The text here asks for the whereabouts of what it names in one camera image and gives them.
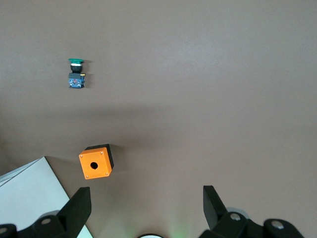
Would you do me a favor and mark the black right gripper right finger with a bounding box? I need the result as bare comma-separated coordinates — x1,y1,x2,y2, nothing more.
199,185,305,238

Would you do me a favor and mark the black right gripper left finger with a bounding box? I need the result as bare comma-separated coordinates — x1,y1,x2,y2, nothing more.
0,187,92,238

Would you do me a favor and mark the green push button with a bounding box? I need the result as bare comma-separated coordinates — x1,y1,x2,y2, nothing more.
67,58,87,89

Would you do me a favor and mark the white drawer cabinet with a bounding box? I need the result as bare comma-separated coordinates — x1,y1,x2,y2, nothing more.
0,156,94,238

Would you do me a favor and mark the orange button enclosure box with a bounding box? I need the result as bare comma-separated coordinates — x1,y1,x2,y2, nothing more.
78,143,115,180

